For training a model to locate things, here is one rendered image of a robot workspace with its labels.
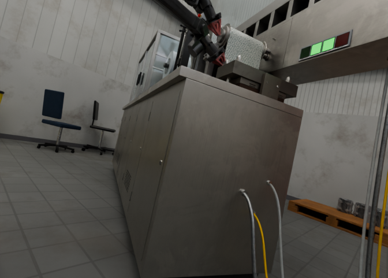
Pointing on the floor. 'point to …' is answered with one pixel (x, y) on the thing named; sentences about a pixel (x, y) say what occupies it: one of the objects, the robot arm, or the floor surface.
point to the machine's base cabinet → (202, 180)
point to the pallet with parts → (342, 216)
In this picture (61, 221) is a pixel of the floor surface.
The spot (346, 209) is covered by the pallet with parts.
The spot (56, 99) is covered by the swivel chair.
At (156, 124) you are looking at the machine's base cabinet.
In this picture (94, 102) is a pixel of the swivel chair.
